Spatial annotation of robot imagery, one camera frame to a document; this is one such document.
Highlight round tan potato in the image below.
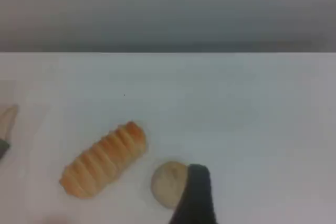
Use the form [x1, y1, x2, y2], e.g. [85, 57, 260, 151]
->
[151, 161, 190, 209]

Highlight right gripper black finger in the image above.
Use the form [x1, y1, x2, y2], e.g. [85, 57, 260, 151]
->
[167, 164, 219, 224]

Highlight ridged orange bread roll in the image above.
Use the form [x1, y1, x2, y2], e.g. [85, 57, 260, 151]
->
[59, 121, 148, 199]

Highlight white canvas handbag green handles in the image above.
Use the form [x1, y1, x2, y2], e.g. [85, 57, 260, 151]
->
[0, 104, 19, 162]

